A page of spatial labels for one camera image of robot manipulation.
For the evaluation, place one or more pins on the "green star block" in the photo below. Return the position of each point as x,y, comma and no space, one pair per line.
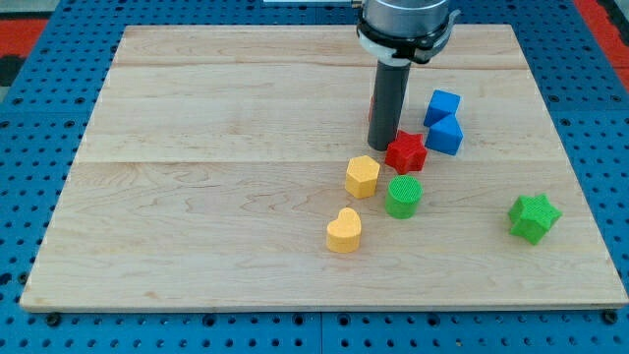
532,217

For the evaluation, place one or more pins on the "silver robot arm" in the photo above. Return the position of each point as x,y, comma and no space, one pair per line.
400,32

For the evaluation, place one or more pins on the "blue cube block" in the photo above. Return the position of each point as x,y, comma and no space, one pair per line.
441,104

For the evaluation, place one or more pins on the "green cylinder block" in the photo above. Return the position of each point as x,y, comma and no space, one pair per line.
403,196

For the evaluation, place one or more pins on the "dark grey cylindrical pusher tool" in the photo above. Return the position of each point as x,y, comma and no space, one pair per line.
388,97

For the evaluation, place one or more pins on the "red block behind pusher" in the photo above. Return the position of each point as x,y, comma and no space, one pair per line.
370,109

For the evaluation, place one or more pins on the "yellow heart block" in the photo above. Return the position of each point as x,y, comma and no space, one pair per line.
344,232

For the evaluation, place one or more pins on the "yellow hexagon block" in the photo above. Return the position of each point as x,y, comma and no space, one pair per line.
361,176

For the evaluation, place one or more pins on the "red star block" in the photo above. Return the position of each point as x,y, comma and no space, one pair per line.
407,153

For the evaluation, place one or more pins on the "light wooden board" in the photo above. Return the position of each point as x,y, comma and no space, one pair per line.
215,157

